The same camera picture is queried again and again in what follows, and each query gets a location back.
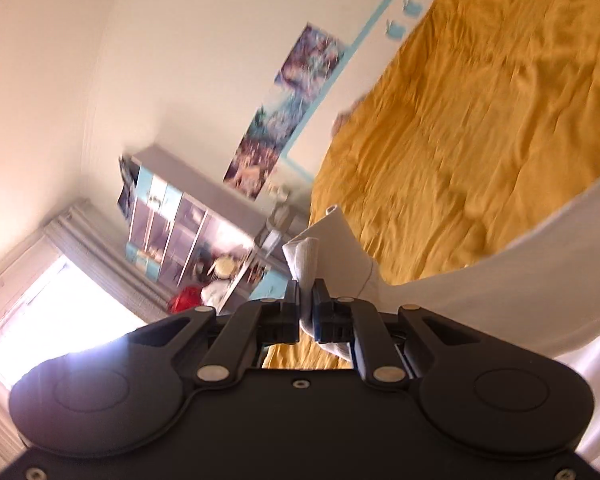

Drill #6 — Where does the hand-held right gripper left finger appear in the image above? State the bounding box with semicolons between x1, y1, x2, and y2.
125;280;301;385

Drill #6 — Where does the fuzzy beige pillow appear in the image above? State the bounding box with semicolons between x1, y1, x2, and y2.
332;94;376;136

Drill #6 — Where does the wall poster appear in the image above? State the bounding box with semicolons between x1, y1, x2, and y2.
222;22;348;198

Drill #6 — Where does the window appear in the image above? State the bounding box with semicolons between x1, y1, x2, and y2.
0;255;146;391

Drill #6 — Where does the mustard yellow blanket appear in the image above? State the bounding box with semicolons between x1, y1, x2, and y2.
262;0;600;368

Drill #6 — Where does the white blue-trimmed headboard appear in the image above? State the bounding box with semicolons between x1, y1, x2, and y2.
280;0;476;186

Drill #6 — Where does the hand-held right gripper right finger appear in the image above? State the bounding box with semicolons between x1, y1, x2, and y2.
312;280;483;392

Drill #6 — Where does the blue white shelf cabinet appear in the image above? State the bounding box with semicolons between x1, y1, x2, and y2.
117;145;311;311

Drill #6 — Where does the red bag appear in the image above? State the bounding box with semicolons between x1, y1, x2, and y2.
167;285;206;313

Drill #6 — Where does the grey curtain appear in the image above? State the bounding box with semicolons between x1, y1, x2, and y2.
42;200;166;321

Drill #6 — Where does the white printed t-shirt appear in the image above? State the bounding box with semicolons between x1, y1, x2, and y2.
282;159;600;476

